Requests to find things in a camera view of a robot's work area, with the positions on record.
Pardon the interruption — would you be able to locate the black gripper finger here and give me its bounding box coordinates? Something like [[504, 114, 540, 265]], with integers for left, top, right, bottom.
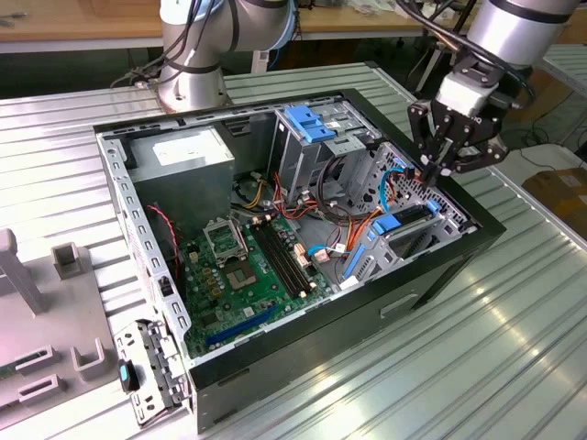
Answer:
[[439, 143, 509, 179], [407, 99, 449, 185]]

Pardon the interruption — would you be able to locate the hard disk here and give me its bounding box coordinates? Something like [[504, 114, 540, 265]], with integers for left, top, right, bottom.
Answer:
[[342, 199, 442, 281]]

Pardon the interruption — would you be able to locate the metal disk bay cage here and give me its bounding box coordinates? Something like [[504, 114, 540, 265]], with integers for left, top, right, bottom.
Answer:
[[341, 141, 478, 283]]

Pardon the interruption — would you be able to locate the white low table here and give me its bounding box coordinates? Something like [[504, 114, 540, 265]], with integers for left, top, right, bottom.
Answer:
[[493, 145, 587, 184]]

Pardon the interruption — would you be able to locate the brown cardboard box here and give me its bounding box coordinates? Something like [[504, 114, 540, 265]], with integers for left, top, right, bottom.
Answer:
[[522, 167, 587, 235]]

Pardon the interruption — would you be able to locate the black slanted pole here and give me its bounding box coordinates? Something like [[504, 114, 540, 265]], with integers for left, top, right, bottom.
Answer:
[[452, 0, 478, 34]]

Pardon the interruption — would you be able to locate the blue plastic bay latch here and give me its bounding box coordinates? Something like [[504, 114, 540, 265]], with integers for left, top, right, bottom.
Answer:
[[283, 105, 338, 144]]

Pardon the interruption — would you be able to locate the metal optical bay cage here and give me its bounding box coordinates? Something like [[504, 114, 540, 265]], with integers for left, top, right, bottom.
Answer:
[[268, 98, 382, 203]]

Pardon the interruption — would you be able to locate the black RAM slot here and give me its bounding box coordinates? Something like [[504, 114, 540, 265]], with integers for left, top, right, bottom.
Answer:
[[263, 219, 318, 291], [250, 223, 306, 297]]

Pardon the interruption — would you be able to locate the metal socket cover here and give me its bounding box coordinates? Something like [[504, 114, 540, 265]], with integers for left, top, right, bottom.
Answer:
[[203, 218, 249, 265]]

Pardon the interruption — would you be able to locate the CPU socket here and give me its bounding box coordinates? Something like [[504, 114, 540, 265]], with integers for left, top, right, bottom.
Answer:
[[223, 259, 258, 291]]

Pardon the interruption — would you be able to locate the black open PC case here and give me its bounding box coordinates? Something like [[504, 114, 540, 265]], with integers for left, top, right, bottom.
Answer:
[[93, 87, 508, 435]]

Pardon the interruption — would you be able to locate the grey power supply unit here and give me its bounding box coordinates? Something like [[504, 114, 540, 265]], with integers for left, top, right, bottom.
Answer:
[[124, 126, 238, 235]]

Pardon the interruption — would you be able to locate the green motherboard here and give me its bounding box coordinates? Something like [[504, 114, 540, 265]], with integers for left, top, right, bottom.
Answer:
[[177, 214, 334, 358]]

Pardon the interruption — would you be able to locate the blue expansion slot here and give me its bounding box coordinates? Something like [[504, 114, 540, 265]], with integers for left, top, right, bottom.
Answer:
[[205, 304, 280, 347]]

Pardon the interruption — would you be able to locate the grey parts rack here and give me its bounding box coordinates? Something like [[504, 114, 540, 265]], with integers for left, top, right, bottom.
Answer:
[[0, 227, 120, 423]]

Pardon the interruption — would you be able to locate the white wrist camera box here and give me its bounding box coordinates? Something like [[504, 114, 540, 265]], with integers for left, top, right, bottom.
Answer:
[[433, 72, 500, 121]]

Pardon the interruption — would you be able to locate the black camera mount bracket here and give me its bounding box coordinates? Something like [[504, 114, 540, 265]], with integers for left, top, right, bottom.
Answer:
[[451, 54, 501, 86]]

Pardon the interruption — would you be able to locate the long blue data wire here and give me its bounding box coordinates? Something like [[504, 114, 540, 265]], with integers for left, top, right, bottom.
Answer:
[[378, 158, 409, 215]]

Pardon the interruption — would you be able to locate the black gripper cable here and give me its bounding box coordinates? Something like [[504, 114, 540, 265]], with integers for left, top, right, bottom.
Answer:
[[396, 0, 537, 111]]

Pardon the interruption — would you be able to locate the grey metal frame table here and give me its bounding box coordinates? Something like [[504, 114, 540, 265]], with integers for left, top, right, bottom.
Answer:
[[504, 43, 587, 143]]

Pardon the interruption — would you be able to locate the grey black cable bundle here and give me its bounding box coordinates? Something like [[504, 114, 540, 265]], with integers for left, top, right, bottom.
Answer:
[[316, 155, 368, 221]]

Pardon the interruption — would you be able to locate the orange red wire bundle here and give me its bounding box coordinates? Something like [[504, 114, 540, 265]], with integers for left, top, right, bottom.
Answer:
[[272, 171, 384, 265]]

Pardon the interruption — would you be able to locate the yellow black wire bundle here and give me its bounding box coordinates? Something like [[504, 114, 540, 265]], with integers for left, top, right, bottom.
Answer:
[[231, 171, 267, 210]]

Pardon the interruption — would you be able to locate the red black fan wire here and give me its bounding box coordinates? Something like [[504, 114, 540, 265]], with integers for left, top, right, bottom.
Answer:
[[146, 204, 181, 276]]

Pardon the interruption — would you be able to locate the silver rear slot bracket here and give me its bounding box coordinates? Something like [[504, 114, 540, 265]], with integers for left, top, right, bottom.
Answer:
[[113, 318, 194, 430]]

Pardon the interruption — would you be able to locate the blue black bracket latch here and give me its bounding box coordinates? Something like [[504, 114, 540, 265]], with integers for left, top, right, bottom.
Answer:
[[117, 358, 141, 393]]

